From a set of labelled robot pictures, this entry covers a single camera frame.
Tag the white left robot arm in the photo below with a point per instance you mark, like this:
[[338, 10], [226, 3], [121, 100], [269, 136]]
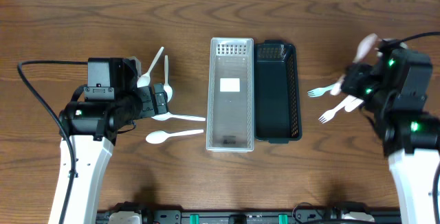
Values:
[[91, 121]]

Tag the white plastic spoon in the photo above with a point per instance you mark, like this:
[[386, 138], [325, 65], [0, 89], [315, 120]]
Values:
[[145, 79], [168, 89], [168, 115], [363, 49]]

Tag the white plastic fork hidden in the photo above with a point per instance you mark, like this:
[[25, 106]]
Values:
[[353, 105]]

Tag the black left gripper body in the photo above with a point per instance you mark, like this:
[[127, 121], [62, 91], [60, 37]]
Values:
[[148, 101]]

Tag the white plastic spoon upright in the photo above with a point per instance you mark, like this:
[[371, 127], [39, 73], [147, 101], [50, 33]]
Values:
[[168, 89]]

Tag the black plastic basket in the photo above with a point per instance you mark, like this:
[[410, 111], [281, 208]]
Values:
[[277, 116]]

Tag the white plastic fork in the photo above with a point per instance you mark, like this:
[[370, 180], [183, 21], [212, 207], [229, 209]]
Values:
[[314, 93], [329, 114]]

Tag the black rail with green clips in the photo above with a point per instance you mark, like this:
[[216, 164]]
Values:
[[344, 212]]

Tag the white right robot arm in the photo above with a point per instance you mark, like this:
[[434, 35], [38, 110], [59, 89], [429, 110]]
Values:
[[410, 140]]

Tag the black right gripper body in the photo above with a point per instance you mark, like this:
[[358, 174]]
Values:
[[353, 80]]

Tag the clear plastic basket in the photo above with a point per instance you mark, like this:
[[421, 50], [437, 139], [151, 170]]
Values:
[[230, 118]]

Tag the white plastic spoon lowest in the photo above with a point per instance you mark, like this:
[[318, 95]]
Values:
[[158, 137]]

